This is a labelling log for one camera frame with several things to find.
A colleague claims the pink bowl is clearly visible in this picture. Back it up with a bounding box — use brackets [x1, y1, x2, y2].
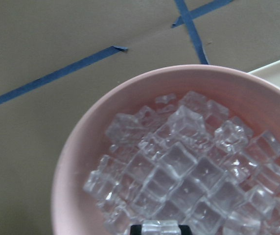
[51, 65, 280, 235]

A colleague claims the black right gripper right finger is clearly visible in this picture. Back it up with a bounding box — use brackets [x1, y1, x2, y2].
[179, 225, 192, 235]

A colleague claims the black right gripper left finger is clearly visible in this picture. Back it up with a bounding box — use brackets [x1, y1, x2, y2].
[130, 224, 142, 235]

